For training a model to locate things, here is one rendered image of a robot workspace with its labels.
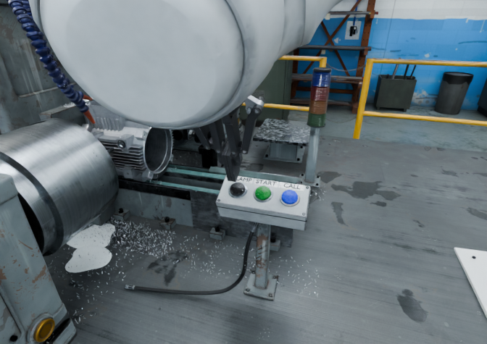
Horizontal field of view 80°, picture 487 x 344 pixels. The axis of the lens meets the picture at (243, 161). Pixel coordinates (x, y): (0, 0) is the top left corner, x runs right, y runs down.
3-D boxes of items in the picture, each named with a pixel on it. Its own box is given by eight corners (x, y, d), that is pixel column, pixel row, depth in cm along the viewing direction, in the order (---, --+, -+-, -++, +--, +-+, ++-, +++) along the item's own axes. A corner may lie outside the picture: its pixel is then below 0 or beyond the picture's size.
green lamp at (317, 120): (306, 126, 99) (307, 114, 97) (307, 121, 104) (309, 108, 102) (324, 127, 98) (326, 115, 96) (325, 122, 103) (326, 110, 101)
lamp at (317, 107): (307, 114, 97) (309, 100, 95) (309, 108, 102) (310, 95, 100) (326, 115, 96) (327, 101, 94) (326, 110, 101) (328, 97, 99)
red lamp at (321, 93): (309, 100, 95) (310, 86, 93) (310, 95, 100) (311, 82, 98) (327, 101, 94) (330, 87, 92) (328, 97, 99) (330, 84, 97)
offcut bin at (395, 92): (404, 106, 501) (417, 56, 464) (410, 114, 461) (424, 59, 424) (372, 103, 514) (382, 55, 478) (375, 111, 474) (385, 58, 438)
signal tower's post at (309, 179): (297, 185, 109) (309, 69, 90) (299, 175, 116) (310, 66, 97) (319, 187, 107) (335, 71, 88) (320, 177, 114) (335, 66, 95)
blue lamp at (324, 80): (310, 86, 93) (311, 72, 91) (311, 82, 98) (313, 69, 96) (330, 87, 92) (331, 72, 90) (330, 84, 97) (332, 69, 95)
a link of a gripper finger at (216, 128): (209, 101, 38) (198, 100, 38) (220, 158, 46) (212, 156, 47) (218, 83, 40) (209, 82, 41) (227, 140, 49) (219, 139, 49)
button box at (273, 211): (219, 216, 58) (214, 201, 54) (229, 187, 63) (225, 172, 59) (305, 232, 54) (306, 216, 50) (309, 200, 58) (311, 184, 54)
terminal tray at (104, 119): (85, 129, 84) (80, 104, 81) (110, 118, 94) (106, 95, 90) (121, 132, 81) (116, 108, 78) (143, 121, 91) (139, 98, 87)
